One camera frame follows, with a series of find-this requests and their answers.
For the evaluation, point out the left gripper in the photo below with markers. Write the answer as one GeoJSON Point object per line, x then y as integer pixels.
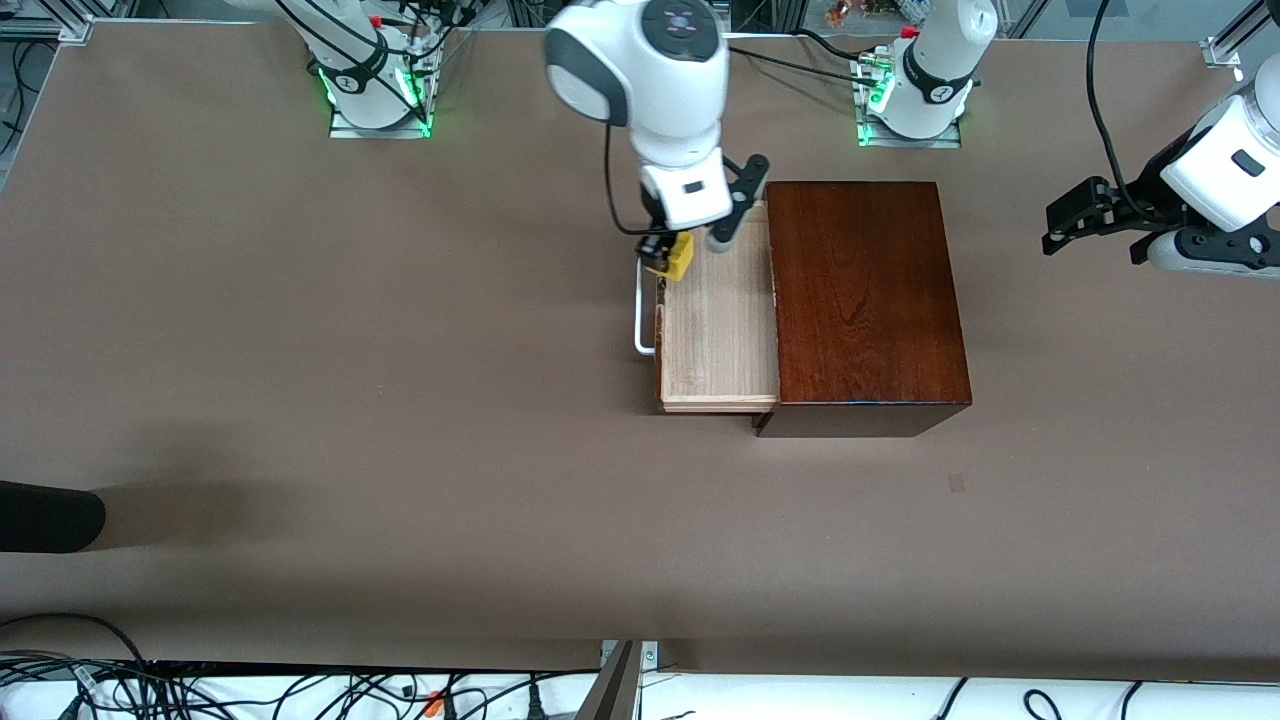
{"type": "Point", "coordinates": [1143, 206]}

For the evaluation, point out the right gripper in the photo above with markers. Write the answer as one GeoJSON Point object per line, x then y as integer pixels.
{"type": "Point", "coordinates": [655, 247]}

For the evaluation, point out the yellow cube block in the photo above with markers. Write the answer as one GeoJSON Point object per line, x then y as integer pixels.
{"type": "Point", "coordinates": [681, 258]}

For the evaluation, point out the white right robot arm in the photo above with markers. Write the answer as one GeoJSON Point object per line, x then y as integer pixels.
{"type": "Point", "coordinates": [660, 90]}

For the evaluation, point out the dark brown wooden cabinet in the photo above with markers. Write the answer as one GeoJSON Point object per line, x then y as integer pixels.
{"type": "Point", "coordinates": [865, 300]}

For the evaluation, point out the orange background object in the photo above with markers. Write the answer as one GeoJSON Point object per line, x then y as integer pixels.
{"type": "Point", "coordinates": [838, 12]}

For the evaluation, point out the black cylinder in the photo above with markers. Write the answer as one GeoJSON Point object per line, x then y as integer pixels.
{"type": "Point", "coordinates": [50, 515]}

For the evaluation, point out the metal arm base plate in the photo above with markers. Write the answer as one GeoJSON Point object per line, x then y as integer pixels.
{"type": "Point", "coordinates": [400, 128]}
{"type": "Point", "coordinates": [870, 140]}

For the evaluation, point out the silver bracket plate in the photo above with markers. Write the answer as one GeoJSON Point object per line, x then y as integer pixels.
{"type": "Point", "coordinates": [650, 655]}

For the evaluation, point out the grey metal post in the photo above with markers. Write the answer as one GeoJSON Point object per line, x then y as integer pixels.
{"type": "Point", "coordinates": [612, 690]}

